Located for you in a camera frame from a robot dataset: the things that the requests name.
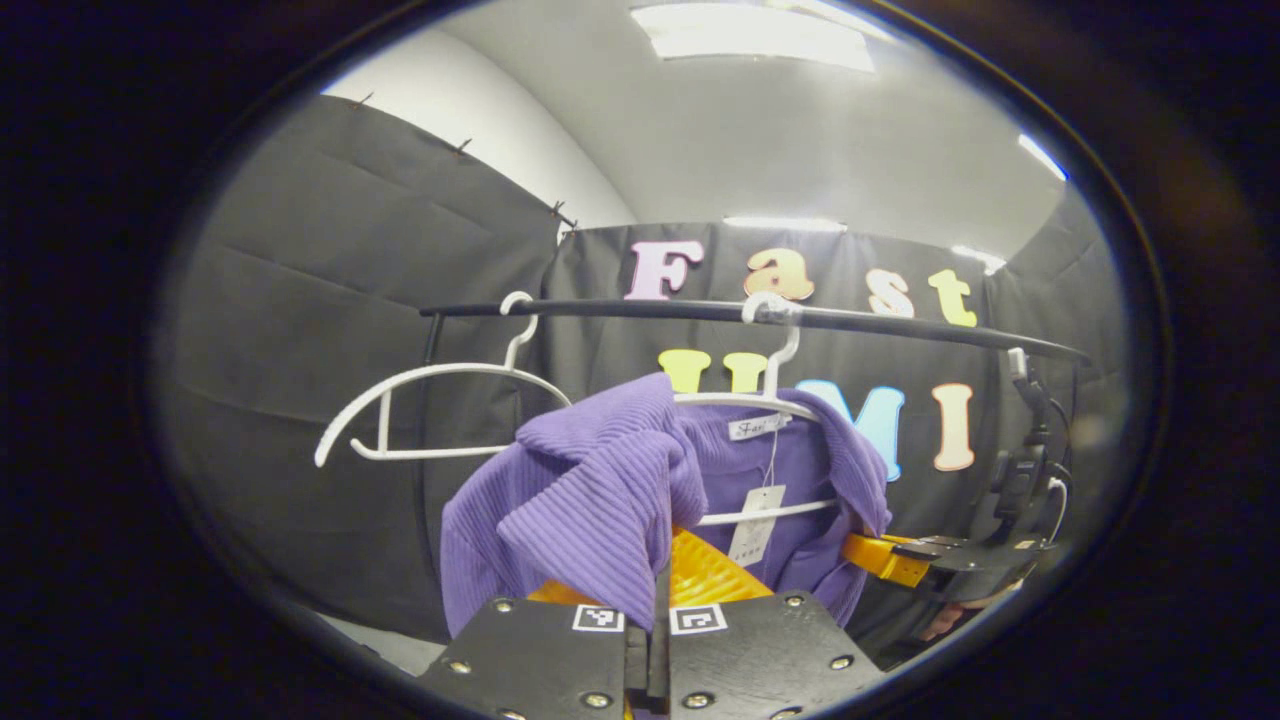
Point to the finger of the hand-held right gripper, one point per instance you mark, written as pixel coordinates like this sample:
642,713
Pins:
880,558

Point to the white plastic hanger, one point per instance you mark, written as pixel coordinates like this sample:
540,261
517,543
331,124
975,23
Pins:
772,375
450,366

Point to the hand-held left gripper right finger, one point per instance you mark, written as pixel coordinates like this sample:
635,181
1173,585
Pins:
750,660

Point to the ceiling light panel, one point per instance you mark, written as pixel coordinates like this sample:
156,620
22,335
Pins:
750,35
785,223
1042,157

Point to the black backdrop cloth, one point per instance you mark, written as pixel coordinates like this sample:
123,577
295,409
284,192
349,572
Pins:
300,300

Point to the purple ribbed shirt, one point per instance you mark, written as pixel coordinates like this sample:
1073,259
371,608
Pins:
590,500

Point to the black clothes rack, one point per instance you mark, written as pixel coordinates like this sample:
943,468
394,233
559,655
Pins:
620,309

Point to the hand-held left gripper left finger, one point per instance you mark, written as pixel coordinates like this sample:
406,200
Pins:
540,660

